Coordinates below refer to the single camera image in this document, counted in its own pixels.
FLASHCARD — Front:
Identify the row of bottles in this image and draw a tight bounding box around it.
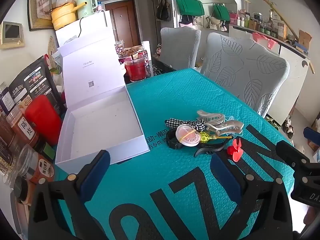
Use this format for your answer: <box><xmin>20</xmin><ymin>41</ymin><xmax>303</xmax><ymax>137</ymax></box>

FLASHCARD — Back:
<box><xmin>230</xmin><ymin>9</ymin><xmax>288</xmax><ymax>40</ymax></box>

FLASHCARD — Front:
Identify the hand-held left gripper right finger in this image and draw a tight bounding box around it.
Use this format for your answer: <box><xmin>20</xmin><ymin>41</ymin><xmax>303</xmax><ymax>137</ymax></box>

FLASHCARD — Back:
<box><xmin>210</xmin><ymin>152</ymin><xmax>293</xmax><ymax>240</ymax></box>

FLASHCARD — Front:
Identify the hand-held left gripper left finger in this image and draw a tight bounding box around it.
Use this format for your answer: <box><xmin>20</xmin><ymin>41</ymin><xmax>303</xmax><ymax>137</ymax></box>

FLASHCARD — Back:
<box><xmin>27</xmin><ymin>150</ymin><xmax>113</xmax><ymax>240</ymax></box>

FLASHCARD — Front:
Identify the orange-label clear jar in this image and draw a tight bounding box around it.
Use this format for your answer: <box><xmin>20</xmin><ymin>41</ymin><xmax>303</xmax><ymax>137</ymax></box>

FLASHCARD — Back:
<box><xmin>15</xmin><ymin>144</ymin><xmax>55</xmax><ymax>184</ymax></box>

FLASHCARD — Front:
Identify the black snack pouch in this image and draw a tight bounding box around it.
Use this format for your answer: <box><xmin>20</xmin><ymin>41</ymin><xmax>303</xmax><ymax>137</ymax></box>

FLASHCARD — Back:
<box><xmin>7</xmin><ymin>55</ymin><xmax>67</xmax><ymax>115</ymax></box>

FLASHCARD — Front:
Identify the white gift box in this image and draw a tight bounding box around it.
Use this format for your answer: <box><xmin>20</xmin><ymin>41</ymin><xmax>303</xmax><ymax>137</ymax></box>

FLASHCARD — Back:
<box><xmin>55</xmin><ymin>26</ymin><xmax>151</xmax><ymax>174</ymax></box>

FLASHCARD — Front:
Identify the white sideboard cabinet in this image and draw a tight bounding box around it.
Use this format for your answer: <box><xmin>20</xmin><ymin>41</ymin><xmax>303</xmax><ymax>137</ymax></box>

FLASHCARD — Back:
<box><xmin>229</xmin><ymin>24</ymin><xmax>312</xmax><ymax>126</ymax></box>

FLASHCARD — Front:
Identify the white-label spice jar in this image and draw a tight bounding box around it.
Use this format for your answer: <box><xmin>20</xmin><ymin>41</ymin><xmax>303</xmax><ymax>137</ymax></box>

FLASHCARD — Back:
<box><xmin>10</xmin><ymin>106</ymin><xmax>40</xmax><ymax>153</ymax></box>

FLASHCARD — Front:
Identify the woven straw fan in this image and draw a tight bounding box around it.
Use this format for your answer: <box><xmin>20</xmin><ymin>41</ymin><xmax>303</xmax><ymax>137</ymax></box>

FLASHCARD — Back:
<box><xmin>47</xmin><ymin>36</ymin><xmax>57</xmax><ymax>56</ymax></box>

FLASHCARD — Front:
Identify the red white soda can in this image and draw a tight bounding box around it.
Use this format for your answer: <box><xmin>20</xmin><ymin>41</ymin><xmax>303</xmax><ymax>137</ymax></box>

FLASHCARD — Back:
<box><xmin>138</xmin><ymin>50</ymin><xmax>151</xmax><ymax>67</ymax></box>

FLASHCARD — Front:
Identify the brown cardboard box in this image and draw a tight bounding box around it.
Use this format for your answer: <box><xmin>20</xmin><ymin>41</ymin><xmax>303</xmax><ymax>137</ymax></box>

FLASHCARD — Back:
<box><xmin>299</xmin><ymin>29</ymin><xmax>313</xmax><ymax>53</ymax></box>

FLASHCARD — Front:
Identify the red hair clip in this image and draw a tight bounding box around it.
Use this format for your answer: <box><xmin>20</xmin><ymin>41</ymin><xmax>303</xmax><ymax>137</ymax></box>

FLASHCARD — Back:
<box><xmin>227</xmin><ymin>138</ymin><xmax>243</xmax><ymax>162</ymax></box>

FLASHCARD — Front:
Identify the black handbag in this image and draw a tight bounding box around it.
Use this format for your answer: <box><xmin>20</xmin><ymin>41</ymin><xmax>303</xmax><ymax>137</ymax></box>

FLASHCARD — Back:
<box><xmin>156</xmin><ymin>0</ymin><xmax>172</xmax><ymax>22</ymax></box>

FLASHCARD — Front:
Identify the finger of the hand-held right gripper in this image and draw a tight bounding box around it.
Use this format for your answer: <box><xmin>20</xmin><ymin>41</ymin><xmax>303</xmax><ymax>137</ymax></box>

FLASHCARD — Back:
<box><xmin>276</xmin><ymin>140</ymin><xmax>320</xmax><ymax>183</ymax></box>
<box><xmin>303</xmin><ymin>126</ymin><xmax>320</xmax><ymax>141</ymax></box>

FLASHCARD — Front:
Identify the black wide hair band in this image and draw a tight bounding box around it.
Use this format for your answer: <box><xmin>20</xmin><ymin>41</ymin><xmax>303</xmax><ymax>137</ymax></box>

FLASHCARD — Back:
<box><xmin>166</xmin><ymin>129</ymin><xmax>183</xmax><ymax>150</ymax></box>

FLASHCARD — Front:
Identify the teal bubble mailer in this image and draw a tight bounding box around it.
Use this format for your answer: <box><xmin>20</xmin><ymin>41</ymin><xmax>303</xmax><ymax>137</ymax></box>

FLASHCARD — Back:
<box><xmin>54</xmin><ymin>68</ymin><xmax>295</xmax><ymax>240</ymax></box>

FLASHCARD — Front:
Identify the pair of shoes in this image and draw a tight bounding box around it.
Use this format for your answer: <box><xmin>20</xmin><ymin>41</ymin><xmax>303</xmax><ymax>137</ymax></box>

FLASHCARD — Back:
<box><xmin>282</xmin><ymin>119</ymin><xmax>294</xmax><ymax>139</ymax></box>

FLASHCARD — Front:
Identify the black white gingham scrunchie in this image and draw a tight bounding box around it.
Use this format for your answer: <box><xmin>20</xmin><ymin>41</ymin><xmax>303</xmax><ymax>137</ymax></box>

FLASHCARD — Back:
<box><xmin>164</xmin><ymin>117</ymin><xmax>206</xmax><ymax>132</ymax></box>

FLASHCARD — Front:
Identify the green tote bag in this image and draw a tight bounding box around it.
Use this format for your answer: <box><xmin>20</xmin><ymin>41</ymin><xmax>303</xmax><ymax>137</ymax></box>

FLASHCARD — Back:
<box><xmin>176</xmin><ymin>0</ymin><xmax>205</xmax><ymax>17</ymax></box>

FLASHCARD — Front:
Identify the red container lid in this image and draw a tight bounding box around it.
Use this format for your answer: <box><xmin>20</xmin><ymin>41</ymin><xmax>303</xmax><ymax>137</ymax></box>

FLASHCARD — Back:
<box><xmin>25</xmin><ymin>95</ymin><xmax>63</xmax><ymax>147</ymax></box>

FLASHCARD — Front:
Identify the grey leaf-pattern chair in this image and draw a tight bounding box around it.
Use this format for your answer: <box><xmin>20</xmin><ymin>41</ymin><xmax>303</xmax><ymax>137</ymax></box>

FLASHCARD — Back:
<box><xmin>160</xmin><ymin>27</ymin><xmax>202</xmax><ymax>71</ymax></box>
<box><xmin>200</xmin><ymin>32</ymin><xmax>290</xmax><ymax>118</ymax></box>

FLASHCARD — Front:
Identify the pink plastic bag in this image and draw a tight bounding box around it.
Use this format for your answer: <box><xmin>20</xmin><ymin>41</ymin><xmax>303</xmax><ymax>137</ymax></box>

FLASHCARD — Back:
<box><xmin>252</xmin><ymin>32</ymin><xmax>278</xmax><ymax>51</ymax></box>

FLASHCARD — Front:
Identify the bamboo pole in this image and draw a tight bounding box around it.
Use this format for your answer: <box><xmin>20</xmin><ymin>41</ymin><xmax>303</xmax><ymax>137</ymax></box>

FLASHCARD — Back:
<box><xmin>240</xmin><ymin>0</ymin><xmax>315</xmax><ymax>74</ymax></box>

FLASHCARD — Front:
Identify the beige marble hair claw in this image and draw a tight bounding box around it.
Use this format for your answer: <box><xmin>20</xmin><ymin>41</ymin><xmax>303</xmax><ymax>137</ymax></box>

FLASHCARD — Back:
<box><xmin>200</xmin><ymin>119</ymin><xmax>244</xmax><ymax>137</ymax></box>

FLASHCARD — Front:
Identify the clear hair claw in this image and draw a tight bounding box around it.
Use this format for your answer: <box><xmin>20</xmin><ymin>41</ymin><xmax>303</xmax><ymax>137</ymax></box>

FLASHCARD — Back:
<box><xmin>196</xmin><ymin>110</ymin><xmax>234</xmax><ymax>126</ymax></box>

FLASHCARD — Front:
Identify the white refrigerator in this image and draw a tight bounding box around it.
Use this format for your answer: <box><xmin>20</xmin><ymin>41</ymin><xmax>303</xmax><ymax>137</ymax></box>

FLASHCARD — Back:
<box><xmin>55</xmin><ymin>11</ymin><xmax>112</xmax><ymax>48</ymax></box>

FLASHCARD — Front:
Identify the framed picture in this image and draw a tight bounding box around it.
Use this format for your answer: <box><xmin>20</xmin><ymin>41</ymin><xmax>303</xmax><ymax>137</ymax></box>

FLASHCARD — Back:
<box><xmin>27</xmin><ymin>0</ymin><xmax>59</xmax><ymax>32</ymax></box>

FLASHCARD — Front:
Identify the brown door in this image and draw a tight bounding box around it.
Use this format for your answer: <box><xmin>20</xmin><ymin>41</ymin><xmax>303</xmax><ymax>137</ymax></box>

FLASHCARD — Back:
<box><xmin>104</xmin><ymin>0</ymin><xmax>140</xmax><ymax>47</ymax></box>

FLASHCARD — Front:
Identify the clear snack bag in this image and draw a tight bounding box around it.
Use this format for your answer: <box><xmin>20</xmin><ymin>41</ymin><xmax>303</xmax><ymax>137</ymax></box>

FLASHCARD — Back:
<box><xmin>114</xmin><ymin>40</ymin><xmax>125</xmax><ymax>55</ymax></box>

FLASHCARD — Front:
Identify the wall intercom panel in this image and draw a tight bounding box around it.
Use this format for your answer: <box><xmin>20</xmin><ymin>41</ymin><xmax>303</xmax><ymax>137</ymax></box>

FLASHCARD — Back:
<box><xmin>0</xmin><ymin>21</ymin><xmax>25</xmax><ymax>50</ymax></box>

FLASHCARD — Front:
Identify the snack tray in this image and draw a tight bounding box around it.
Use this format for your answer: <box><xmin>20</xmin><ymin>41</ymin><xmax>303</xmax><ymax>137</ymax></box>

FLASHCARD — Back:
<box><xmin>117</xmin><ymin>45</ymin><xmax>143</xmax><ymax>58</ymax></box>

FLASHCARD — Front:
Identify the yellow-green lollipop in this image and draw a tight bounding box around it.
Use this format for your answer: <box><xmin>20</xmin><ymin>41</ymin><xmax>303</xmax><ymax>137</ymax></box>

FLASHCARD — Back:
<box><xmin>199</xmin><ymin>131</ymin><xmax>233</xmax><ymax>144</ymax></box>

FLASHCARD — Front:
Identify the pale green kettle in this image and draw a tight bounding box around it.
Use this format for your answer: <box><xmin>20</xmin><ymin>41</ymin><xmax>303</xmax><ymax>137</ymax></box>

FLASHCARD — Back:
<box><xmin>75</xmin><ymin>0</ymin><xmax>98</xmax><ymax>19</ymax></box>

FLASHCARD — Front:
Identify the black hair claw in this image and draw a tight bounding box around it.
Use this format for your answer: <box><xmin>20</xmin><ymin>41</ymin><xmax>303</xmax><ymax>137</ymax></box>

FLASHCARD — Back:
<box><xmin>194</xmin><ymin>136</ymin><xmax>234</xmax><ymax>158</ymax></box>

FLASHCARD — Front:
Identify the yellow cooking pot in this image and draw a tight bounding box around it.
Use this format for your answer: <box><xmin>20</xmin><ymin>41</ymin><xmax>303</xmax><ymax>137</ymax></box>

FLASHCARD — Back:
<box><xmin>49</xmin><ymin>2</ymin><xmax>77</xmax><ymax>30</ymax></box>

